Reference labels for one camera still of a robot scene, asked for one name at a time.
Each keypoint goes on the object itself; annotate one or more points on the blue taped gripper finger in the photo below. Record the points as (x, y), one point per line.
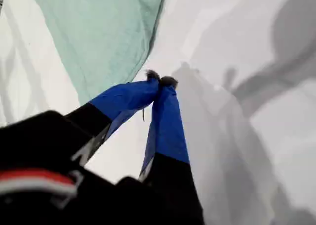
(166, 126)
(118, 99)

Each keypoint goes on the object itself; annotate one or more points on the pale green T-shirt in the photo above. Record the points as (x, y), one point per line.
(98, 34)

